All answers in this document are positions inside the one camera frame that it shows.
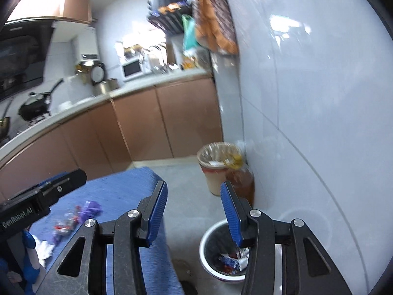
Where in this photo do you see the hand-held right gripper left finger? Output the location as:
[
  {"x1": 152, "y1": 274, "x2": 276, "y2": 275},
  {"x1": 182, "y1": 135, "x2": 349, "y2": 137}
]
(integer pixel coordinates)
[{"x1": 34, "y1": 180, "x2": 185, "y2": 295}]

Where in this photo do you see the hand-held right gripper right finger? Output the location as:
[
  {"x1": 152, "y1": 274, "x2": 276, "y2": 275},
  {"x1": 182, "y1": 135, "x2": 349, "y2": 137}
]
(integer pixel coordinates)
[{"x1": 220, "y1": 180, "x2": 353, "y2": 295}]

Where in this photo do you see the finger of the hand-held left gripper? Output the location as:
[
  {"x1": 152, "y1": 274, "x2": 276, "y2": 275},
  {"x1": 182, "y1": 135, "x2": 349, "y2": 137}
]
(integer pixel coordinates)
[{"x1": 39, "y1": 168, "x2": 88, "y2": 205}]

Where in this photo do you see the purple plastic wrapper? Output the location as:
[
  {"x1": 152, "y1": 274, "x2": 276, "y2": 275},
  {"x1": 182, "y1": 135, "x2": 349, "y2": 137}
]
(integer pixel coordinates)
[{"x1": 75, "y1": 201, "x2": 102, "y2": 222}]

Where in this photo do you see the white bin with black liner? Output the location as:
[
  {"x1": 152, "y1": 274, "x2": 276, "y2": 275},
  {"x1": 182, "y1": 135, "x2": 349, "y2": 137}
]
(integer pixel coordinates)
[{"x1": 199, "y1": 220, "x2": 284, "y2": 283}]

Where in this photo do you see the clear red snack wrapper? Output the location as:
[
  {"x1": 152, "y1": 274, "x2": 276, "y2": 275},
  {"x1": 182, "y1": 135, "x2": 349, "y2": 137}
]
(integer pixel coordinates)
[{"x1": 52, "y1": 210, "x2": 79, "y2": 237}]

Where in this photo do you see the white tissue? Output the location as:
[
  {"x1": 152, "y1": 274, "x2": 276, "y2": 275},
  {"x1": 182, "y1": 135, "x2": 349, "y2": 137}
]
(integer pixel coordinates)
[{"x1": 32, "y1": 235, "x2": 56, "y2": 266}]

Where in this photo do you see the amber plastic jug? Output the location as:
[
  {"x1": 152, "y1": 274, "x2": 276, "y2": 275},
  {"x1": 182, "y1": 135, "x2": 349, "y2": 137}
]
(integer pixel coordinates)
[{"x1": 225, "y1": 163, "x2": 255, "y2": 206}]

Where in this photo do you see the bin with beige liner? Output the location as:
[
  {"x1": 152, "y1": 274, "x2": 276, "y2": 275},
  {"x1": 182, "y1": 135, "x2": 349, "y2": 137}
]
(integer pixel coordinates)
[{"x1": 196, "y1": 141, "x2": 244, "y2": 195}]

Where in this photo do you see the blue fleece towel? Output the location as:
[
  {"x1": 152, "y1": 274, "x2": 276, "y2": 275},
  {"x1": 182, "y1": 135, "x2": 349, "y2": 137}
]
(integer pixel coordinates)
[{"x1": 28, "y1": 166, "x2": 185, "y2": 295}]

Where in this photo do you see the crumpled blue red wrapper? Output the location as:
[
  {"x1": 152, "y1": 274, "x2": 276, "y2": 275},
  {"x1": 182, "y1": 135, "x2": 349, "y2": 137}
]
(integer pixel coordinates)
[{"x1": 218, "y1": 246, "x2": 251, "y2": 275}]

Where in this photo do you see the black frying pan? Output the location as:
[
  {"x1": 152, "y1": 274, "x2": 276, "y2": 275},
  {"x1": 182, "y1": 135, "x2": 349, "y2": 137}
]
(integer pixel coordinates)
[{"x1": 18, "y1": 78, "x2": 65, "y2": 122}]

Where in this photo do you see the brown kitchen base cabinet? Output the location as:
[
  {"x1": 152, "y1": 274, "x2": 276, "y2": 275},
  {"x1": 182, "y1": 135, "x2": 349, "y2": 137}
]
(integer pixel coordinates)
[{"x1": 0, "y1": 75, "x2": 223, "y2": 203}]

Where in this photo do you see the steel cooking pot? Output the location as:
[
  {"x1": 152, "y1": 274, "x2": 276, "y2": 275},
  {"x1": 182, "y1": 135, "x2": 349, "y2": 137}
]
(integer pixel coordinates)
[{"x1": 92, "y1": 78, "x2": 120, "y2": 96}]

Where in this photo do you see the round black pot lid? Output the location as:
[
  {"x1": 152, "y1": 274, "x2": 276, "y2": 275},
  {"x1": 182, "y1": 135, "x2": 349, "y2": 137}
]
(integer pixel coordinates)
[{"x1": 90, "y1": 62, "x2": 106, "y2": 83}]

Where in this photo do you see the white microwave oven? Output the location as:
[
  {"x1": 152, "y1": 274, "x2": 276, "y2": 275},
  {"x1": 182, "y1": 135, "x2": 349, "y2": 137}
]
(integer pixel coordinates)
[{"x1": 121, "y1": 59, "x2": 145, "y2": 79}]

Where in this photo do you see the black range hood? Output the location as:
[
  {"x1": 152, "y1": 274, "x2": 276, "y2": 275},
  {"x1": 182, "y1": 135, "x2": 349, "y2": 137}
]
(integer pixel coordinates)
[{"x1": 0, "y1": 18, "x2": 54, "y2": 102}]

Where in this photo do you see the white water heater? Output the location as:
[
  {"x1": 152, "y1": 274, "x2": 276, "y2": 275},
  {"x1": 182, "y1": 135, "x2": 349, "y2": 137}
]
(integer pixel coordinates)
[{"x1": 77, "y1": 28, "x2": 100, "y2": 62}]

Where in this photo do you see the green plastic bag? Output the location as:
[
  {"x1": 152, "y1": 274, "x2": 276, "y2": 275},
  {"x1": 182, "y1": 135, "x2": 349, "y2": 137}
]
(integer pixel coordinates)
[{"x1": 181, "y1": 14, "x2": 198, "y2": 51}]

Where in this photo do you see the orange patterned apron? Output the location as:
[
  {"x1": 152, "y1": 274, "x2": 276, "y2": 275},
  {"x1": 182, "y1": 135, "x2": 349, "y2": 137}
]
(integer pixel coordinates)
[{"x1": 190, "y1": 0, "x2": 240, "y2": 54}]

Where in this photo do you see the brown wall cabinet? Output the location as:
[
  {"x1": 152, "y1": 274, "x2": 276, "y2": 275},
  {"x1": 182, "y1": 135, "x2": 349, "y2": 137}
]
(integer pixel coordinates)
[{"x1": 6, "y1": 0, "x2": 93, "y2": 25}]

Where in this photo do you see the black wall rack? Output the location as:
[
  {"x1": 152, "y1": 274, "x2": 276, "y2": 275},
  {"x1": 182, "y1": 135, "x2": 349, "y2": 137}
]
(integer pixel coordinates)
[{"x1": 143, "y1": 0, "x2": 197, "y2": 34}]

